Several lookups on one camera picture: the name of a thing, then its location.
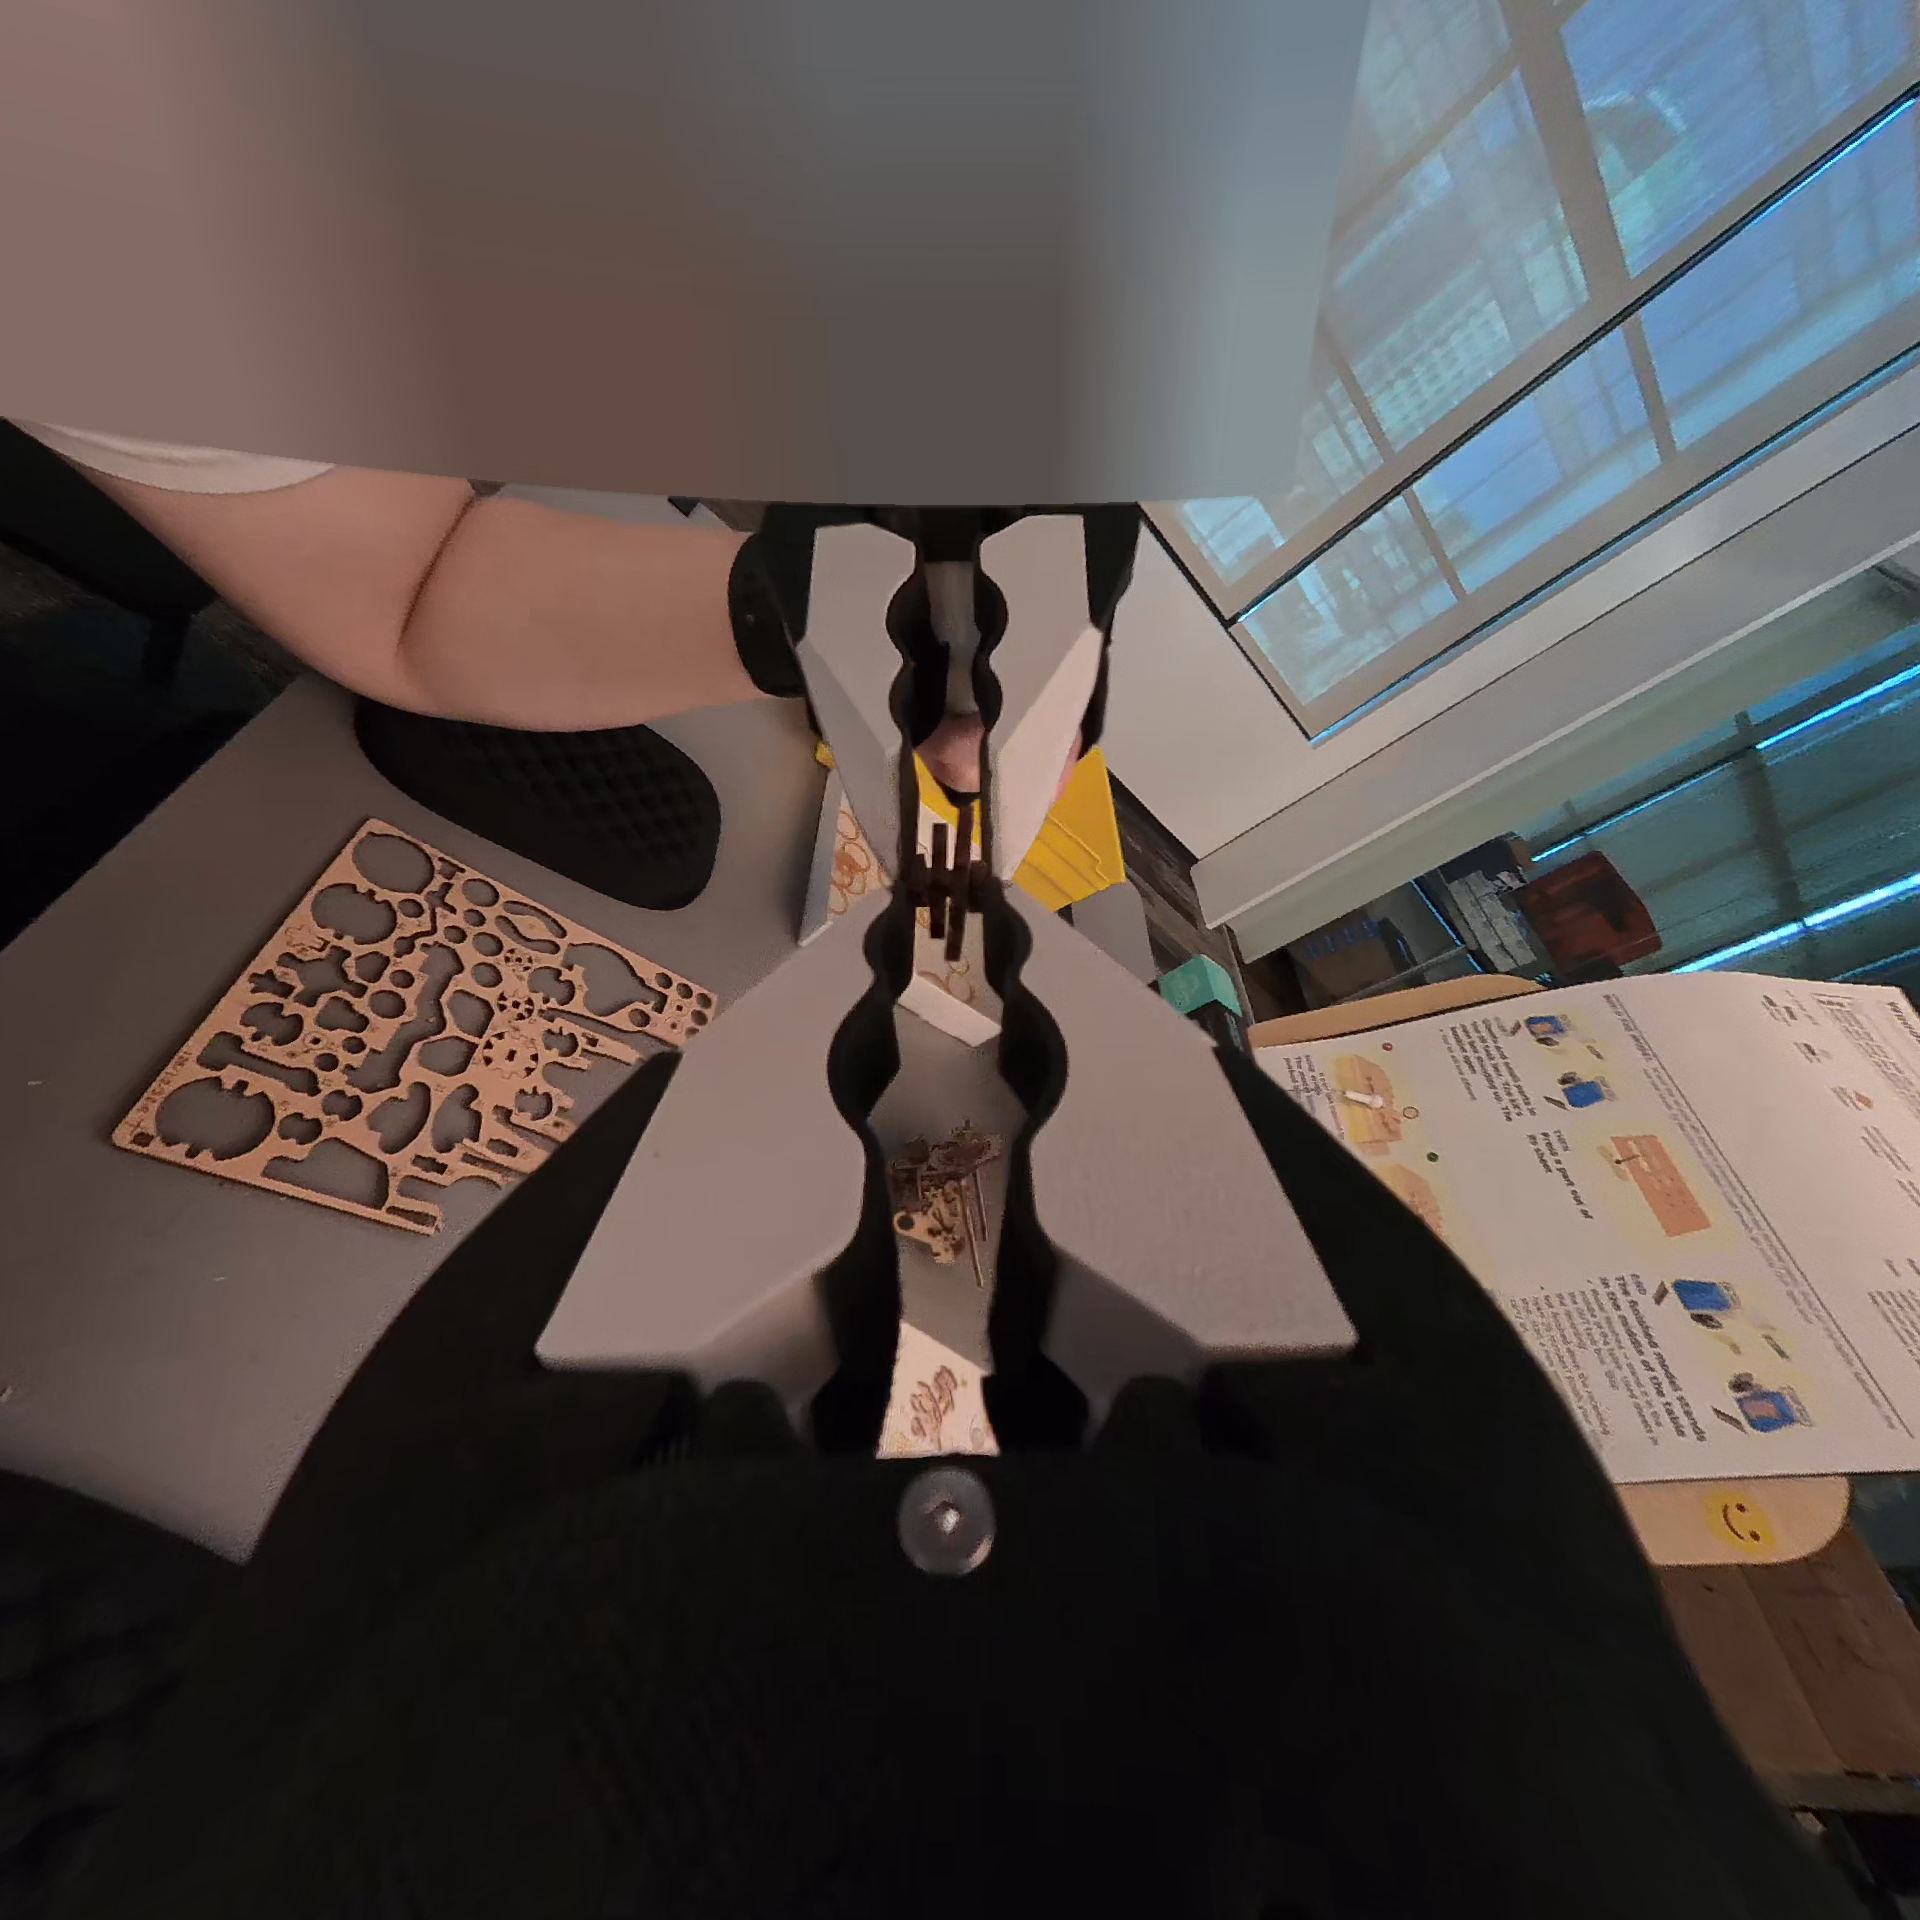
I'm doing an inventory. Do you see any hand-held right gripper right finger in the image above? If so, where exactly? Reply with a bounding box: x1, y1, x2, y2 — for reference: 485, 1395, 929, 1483
985, 880, 1364, 1378

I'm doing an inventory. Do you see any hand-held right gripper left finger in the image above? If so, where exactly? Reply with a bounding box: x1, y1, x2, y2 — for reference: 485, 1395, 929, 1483
535, 885, 907, 1378

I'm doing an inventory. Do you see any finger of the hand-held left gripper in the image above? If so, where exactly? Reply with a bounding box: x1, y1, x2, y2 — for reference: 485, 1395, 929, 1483
974, 512, 1113, 892
795, 517, 920, 892

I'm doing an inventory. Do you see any dark wooden model part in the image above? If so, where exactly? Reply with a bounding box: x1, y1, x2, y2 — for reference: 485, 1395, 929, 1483
902, 817, 996, 954

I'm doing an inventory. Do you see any person's left forearm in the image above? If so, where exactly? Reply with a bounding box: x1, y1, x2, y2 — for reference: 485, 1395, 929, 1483
399, 484, 772, 733

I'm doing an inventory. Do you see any small wooden model assembly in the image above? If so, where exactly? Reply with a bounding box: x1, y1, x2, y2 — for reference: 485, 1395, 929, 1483
888, 1122, 1002, 1288

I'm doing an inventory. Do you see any laser-cut wooden parts sheet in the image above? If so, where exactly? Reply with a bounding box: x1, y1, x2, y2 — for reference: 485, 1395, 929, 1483
110, 817, 719, 1238

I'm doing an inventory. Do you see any white box with gear print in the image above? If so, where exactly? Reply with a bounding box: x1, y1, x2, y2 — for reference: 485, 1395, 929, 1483
795, 769, 1007, 1049

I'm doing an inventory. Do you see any black padded wrist rest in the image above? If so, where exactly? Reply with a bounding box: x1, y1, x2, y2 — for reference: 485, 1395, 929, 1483
352, 695, 724, 911

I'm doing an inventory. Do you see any pale printed card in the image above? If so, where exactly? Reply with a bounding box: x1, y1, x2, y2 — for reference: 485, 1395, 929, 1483
879, 1318, 1001, 1460

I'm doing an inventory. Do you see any printed instruction sheet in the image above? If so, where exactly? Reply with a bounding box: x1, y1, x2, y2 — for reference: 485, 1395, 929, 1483
1252, 973, 1920, 1486

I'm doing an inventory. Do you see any red box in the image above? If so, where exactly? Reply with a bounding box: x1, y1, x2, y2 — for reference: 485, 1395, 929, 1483
1511, 849, 1625, 977

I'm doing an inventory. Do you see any white shirt sleeve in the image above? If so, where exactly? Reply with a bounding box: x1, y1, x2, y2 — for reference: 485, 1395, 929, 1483
0, 419, 339, 497

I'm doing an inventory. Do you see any large framed window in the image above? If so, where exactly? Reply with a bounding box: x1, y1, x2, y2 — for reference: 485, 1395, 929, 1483
1139, 0, 1920, 743

